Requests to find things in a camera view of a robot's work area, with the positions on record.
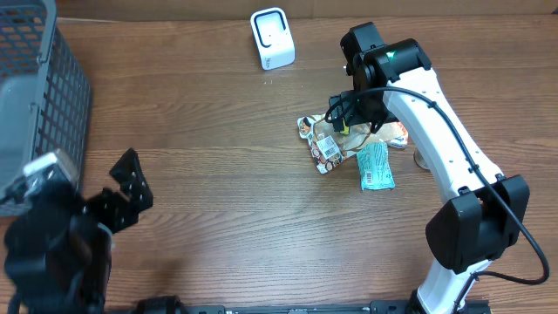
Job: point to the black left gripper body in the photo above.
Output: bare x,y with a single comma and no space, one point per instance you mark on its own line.
105,209

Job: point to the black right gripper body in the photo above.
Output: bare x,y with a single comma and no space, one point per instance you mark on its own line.
354,111

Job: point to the brown white snack pouch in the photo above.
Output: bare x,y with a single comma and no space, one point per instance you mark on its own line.
328,148

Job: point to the teal wet wipes packet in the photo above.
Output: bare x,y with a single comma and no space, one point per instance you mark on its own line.
374,168

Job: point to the green lid jar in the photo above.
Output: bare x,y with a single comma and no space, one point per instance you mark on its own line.
419,159

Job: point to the yellow glue stick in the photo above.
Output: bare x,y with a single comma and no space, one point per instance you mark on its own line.
343,129

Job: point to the orange tissue packet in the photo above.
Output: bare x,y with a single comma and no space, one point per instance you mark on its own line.
394,135

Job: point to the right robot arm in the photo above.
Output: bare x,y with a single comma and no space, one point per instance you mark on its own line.
482,207

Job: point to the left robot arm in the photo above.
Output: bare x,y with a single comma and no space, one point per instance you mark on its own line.
59,253

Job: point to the white barcode scanner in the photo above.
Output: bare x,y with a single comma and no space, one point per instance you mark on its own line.
273,38

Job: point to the grey plastic mesh basket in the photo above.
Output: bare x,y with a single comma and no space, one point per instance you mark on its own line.
46,97

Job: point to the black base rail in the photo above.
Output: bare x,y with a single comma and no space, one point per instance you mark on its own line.
374,307

